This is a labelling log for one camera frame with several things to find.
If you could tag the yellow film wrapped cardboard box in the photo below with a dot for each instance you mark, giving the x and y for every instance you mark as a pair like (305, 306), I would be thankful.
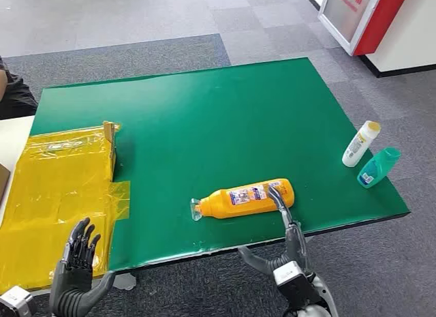
(58, 179)

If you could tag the white table leg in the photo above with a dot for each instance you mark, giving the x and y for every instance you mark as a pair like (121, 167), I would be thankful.
(125, 282)

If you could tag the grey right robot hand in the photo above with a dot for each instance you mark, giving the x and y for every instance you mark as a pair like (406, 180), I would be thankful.
(296, 247)

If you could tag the white counter with black base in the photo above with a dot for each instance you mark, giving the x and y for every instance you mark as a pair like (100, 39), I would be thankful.
(405, 39)

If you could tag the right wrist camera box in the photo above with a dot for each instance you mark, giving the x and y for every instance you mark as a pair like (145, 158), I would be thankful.
(287, 275)

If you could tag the red and white sign cabinet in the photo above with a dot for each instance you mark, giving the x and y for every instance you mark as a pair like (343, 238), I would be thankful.
(360, 17)

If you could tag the teal plastic bottle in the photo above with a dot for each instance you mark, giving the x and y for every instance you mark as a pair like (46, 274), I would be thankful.
(378, 168)

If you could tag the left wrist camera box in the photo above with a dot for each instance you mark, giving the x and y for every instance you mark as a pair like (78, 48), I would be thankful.
(15, 302)

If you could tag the orange plastic bottle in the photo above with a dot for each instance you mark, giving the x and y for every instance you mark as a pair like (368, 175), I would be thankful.
(238, 201)

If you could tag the person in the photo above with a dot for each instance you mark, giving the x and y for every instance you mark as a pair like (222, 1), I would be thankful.
(15, 93)

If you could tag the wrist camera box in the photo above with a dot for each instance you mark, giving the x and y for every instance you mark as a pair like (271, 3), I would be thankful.
(15, 302)
(287, 275)

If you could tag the white side table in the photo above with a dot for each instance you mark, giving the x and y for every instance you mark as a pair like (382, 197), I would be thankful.
(12, 143)

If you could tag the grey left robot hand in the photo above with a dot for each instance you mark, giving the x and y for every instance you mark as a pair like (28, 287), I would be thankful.
(73, 272)

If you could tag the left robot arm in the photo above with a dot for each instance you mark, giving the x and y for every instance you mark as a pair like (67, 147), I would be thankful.
(75, 306)

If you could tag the green table mat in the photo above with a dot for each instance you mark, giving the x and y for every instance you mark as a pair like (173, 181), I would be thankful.
(211, 125)

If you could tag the white bottle with yellow cap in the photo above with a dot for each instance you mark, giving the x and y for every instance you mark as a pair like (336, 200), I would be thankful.
(359, 145)

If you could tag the brown cardboard sheet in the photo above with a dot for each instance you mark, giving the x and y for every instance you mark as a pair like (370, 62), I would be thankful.
(3, 181)

